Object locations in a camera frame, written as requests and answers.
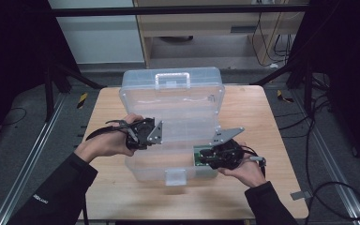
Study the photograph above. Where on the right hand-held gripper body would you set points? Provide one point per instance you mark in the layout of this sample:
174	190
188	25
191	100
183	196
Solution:
229	154

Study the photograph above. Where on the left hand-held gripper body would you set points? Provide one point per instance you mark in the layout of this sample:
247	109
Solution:
142	134

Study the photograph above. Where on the green and white carton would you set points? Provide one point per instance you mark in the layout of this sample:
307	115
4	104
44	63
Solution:
196	161

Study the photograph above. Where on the clear plastic storage box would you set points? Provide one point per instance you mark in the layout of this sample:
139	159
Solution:
175	103

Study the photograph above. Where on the person's right hand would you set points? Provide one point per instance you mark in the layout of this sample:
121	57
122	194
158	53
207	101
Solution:
250	172

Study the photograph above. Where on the person's left hand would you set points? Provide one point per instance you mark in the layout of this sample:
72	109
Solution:
109	143

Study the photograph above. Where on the yellow black tape strip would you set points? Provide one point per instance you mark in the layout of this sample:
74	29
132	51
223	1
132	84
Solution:
82	100
284	97

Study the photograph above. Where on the grey tape piece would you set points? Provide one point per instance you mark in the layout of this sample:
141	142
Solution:
300	195

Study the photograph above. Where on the black metal stand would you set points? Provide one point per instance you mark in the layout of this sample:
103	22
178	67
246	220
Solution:
307	87
48	93

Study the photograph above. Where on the white cabinet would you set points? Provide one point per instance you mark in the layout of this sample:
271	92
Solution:
100	40

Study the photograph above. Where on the black horizontal bar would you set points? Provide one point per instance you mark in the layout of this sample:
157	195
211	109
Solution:
168	11

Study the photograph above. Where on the wooden desk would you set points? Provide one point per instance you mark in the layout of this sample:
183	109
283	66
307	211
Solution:
200	22

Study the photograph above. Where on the aluminium floor rail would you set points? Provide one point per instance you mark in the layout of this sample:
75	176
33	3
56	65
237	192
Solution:
334	162
28	162

